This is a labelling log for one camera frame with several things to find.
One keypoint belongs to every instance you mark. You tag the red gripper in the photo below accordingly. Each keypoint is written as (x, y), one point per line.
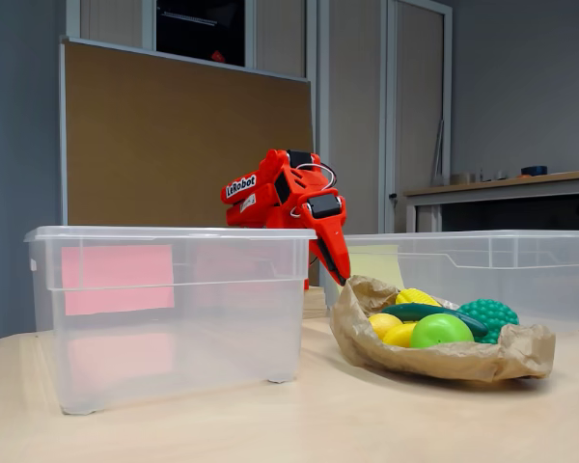
(329, 227)

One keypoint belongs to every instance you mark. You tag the yellow toy lemon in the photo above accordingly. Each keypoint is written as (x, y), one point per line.
(383, 323)

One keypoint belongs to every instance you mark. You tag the yellow toy corn cob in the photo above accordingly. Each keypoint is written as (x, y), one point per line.
(415, 296)

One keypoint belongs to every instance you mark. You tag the dark green toy cucumber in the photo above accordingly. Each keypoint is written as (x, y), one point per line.
(415, 311)

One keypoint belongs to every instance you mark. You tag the yellow toy banana bunch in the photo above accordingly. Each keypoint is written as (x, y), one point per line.
(400, 335)

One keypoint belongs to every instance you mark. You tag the green toy apple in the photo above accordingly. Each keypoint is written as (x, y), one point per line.
(439, 330)

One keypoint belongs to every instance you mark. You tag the bumpy green toy vegetable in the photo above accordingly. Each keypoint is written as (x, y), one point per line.
(492, 313)

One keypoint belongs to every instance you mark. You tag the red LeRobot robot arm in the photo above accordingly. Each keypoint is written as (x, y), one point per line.
(265, 188)

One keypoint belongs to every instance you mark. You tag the clear plastic bin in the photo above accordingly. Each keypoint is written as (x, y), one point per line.
(535, 284)
(173, 347)

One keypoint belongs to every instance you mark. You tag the yellow paper note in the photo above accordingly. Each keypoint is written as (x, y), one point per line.
(371, 263)

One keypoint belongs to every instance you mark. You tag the leaning metal rods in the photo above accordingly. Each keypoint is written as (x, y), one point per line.
(439, 154)

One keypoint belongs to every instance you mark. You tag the beige tape roll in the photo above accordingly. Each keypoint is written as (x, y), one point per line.
(463, 178)

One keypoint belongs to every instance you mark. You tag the crumpled brown paper bag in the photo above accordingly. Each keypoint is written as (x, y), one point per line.
(439, 362)

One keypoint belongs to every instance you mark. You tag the tall grey cabinet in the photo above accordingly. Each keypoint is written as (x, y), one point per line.
(357, 72)

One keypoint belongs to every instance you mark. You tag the wooden top sideboard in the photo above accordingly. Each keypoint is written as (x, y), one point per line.
(511, 185)

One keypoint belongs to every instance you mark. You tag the brown cork pin board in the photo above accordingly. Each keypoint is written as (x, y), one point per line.
(173, 144)

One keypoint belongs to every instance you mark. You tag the blue tape roll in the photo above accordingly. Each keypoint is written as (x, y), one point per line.
(534, 170)

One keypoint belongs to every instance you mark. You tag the pink paper note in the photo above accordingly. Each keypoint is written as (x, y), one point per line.
(116, 280)

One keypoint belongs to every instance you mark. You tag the dark window pane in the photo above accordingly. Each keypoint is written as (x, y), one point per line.
(198, 29)

